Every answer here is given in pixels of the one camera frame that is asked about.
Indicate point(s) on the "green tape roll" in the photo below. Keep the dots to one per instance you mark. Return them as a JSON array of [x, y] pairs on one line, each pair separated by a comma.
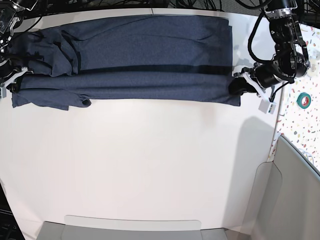
[[304, 100]]

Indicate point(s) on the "grey bin front edge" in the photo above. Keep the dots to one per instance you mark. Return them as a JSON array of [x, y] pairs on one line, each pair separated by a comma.
[[89, 228]]

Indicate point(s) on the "terrazzo patterned side board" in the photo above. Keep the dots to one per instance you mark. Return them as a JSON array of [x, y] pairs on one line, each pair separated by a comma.
[[301, 126]]

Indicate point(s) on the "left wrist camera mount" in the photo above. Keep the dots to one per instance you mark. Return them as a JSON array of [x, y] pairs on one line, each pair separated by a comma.
[[266, 106]]

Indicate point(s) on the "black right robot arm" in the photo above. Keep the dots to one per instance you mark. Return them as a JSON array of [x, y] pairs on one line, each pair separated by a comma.
[[11, 14]]

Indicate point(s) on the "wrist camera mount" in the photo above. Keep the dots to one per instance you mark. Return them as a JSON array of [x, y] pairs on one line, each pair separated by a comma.
[[266, 106], [12, 79]]

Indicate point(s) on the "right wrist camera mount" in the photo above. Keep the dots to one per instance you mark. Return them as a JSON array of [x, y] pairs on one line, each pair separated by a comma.
[[12, 79]]

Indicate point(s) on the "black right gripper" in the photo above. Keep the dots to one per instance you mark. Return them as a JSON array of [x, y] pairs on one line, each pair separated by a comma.
[[7, 70]]

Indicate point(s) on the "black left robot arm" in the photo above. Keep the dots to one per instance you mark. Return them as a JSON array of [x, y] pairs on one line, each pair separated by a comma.
[[291, 58]]

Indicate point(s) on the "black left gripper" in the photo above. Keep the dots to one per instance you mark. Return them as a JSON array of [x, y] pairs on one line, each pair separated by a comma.
[[262, 74]]

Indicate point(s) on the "dark blue t-shirt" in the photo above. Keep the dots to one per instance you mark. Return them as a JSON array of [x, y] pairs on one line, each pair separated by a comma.
[[162, 57]]

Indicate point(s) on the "clear tape spool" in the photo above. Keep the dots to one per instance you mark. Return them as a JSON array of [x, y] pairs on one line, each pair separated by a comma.
[[314, 60]]

